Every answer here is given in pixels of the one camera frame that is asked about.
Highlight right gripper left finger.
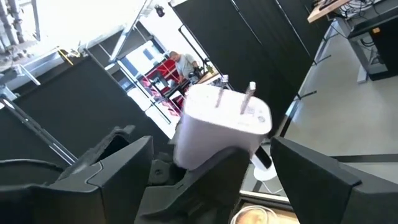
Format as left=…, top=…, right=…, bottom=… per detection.
left=0, top=136, right=155, bottom=224

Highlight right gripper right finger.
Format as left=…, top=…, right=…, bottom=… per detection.
left=271, top=136, right=398, bottom=224

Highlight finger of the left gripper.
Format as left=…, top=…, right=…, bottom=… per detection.
left=58, top=124, right=136, bottom=180
left=135, top=146, right=251, bottom=224

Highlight small pale wall charger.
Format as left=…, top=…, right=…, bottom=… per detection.
left=173, top=74, right=274, bottom=171

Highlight black room divider panel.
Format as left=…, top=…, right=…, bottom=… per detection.
left=172, top=0, right=315, bottom=134
left=0, top=55, right=170, bottom=169

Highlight white pole with round base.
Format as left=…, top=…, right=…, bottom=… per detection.
left=250, top=154, right=277, bottom=182

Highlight red storage bins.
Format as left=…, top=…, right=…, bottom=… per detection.
left=139, top=58, right=187, bottom=118

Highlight person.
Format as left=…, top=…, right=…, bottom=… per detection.
left=169, top=51, right=200, bottom=85

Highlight black cabinet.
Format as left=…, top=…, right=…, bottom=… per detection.
left=347, top=7, right=398, bottom=82

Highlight wooden table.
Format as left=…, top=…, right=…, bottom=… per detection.
left=307, top=0, right=352, bottom=24

